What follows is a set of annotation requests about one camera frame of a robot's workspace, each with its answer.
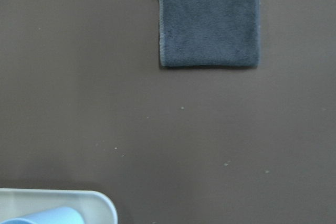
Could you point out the cream rabbit tray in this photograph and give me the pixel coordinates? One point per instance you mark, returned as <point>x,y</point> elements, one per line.
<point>94,207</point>

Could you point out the blue cup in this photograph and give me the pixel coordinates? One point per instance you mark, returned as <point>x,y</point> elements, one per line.
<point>60,215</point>

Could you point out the grey folded cloth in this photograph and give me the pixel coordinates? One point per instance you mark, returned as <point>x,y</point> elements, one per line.
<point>223,33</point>

